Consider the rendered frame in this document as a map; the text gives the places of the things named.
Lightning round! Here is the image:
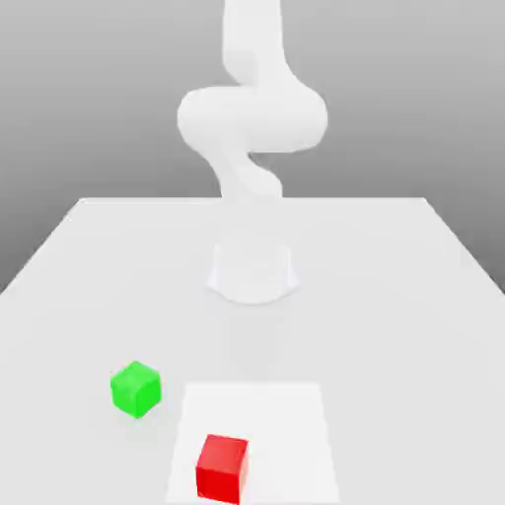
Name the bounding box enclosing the small green cube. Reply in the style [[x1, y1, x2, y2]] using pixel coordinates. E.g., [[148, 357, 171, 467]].
[[109, 359, 164, 420]]

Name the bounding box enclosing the small red cube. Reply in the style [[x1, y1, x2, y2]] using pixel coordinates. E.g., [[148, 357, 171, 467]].
[[195, 433, 251, 505]]

